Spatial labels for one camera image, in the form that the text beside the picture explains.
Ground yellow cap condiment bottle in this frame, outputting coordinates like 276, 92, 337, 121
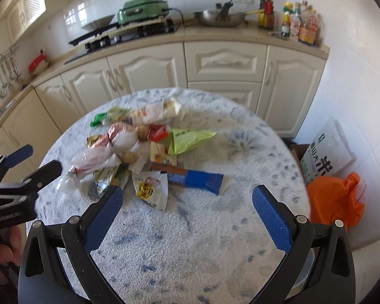
281, 2, 294, 38

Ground cardboard box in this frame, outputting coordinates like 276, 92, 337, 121
290, 144, 309, 167

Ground green white sauce packet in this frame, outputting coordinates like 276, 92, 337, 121
90, 106, 130, 128

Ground cream lower kitchen cabinets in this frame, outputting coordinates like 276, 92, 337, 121
0, 39, 329, 172

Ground dark soy sauce bottle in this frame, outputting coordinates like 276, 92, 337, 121
257, 0, 275, 30

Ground blue snack wrapper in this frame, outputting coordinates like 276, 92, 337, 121
151, 162, 224, 195

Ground hanging utensil rack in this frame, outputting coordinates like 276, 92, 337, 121
0, 44, 24, 99

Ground red small wrapper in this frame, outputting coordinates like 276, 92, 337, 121
147, 124, 169, 143

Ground orange tan wrapper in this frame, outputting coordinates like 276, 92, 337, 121
150, 141, 177, 166

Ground cream upper cabinets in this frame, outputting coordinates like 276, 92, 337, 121
0, 0, 46, 44

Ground white rice bag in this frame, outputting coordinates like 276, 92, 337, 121
300, 117, 356, 185

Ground steel wok pan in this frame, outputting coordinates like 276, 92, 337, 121
194, 2, 264, 28

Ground person's left hand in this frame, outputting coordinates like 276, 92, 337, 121
0, 226, 24, 285

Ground red label oil bottle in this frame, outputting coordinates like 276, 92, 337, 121
298, 5, 319, 45

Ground light green wrapper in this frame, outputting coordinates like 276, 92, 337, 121
168, 128, 217, 155

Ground white noodle snack package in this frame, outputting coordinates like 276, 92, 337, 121
126, 97, 183, 126

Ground orange plastic trash bag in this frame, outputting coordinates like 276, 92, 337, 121
307, 172, 365, 229

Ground green electric cooker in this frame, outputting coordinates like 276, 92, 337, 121
117, 0, 169, 26

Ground black gas stove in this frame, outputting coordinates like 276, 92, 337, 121
64, 18, 180, 65

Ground white yellow label wrapper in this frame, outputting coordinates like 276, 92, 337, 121
132, 172, 168, 211

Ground pink clear plastic bag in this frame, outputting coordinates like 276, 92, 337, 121
57, 122, 139, 193

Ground brown round bun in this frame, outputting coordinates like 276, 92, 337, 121
120, 151, 139, 165
135, 125, 149, 142

